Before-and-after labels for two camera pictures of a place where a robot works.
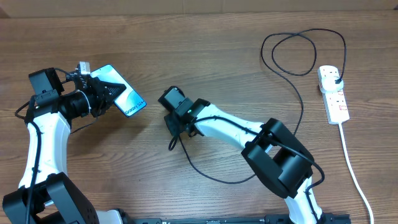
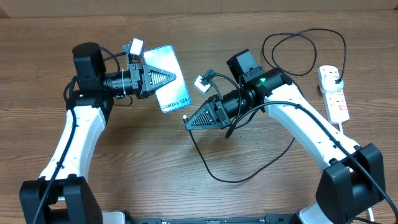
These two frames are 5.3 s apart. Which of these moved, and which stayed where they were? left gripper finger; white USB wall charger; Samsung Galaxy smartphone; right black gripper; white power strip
Moved: left gripper finger; right black gripper; Samsung Galaxy smartphone
Stayed: white power strip; white USB wall charger
